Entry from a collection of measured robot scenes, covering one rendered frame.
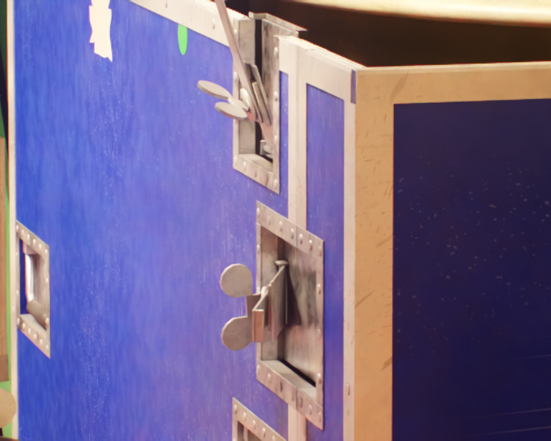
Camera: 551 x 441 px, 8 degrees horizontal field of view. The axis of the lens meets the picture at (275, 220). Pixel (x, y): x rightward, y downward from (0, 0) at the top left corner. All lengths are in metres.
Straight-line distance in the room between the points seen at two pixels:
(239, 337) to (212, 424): 0.21
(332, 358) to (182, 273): 0.42
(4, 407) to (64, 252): 1.14
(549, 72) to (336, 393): 0.25
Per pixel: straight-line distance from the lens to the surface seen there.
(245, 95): 2.64
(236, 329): 2.62
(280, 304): 2.63
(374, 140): 2.42
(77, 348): 3.29
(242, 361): 2.73
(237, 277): 2.61
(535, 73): 2.45
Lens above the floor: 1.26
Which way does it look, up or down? 9 degrees down
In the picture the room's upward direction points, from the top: straight up
